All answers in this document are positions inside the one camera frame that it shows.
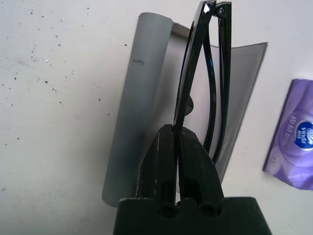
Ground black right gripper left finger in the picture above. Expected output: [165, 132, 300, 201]
[133, 124, 178, 204]

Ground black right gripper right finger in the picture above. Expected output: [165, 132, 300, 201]
[177, 127, 224, 203]

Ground black sunglasses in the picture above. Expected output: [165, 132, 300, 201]
[173, 0, 232, 165]

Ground grey open glasses case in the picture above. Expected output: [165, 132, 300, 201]
[101, 12, 269, 208]

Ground purple tissue pack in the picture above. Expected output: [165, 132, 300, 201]
[262, 78, 313, 191]

